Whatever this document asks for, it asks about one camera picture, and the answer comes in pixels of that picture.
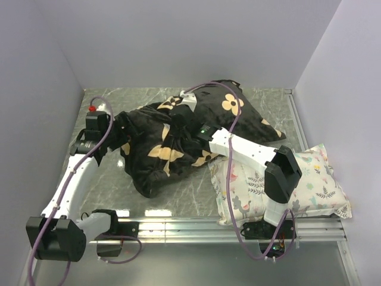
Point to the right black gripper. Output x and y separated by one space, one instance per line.
175 131

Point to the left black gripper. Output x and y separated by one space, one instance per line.
109 121

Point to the black pillowcase with tan flowers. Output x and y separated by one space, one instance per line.
157 151

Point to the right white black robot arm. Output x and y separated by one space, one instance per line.
279 166

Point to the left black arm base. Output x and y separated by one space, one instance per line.
109 245

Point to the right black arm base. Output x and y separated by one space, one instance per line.
262 230

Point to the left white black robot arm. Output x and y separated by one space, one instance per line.
55 235

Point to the white floral printed pillow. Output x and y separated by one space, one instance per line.
318 193

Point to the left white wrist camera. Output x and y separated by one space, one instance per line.
102 107

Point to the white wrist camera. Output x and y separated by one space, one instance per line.
102 107
189 99

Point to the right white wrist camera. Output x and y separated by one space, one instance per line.
189 99

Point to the aluminium mounting rail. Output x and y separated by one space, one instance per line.
206 230

